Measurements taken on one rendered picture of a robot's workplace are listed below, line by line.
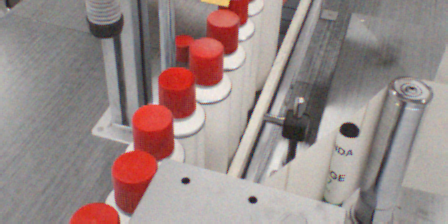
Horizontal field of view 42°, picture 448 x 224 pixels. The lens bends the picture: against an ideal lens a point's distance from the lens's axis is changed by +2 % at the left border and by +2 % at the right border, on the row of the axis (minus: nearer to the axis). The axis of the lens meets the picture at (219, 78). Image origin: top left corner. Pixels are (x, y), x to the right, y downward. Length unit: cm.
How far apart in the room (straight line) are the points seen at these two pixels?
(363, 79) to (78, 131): 41
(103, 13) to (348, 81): 42
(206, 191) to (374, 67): 58
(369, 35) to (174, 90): 52
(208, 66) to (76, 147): 33
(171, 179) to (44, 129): 51
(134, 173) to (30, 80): 52
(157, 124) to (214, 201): 14
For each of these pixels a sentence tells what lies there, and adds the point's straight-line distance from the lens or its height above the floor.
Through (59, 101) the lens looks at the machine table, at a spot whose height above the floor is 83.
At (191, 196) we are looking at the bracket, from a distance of 33.
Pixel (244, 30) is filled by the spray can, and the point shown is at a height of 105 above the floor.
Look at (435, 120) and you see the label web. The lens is 59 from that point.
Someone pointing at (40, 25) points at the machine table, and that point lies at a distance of 104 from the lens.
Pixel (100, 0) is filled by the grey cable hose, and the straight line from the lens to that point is 54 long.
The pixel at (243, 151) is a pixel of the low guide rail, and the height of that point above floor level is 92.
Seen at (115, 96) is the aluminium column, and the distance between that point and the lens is 77.
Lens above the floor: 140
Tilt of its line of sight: 40 degrees down
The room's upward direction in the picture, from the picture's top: 2 degrees clockwise
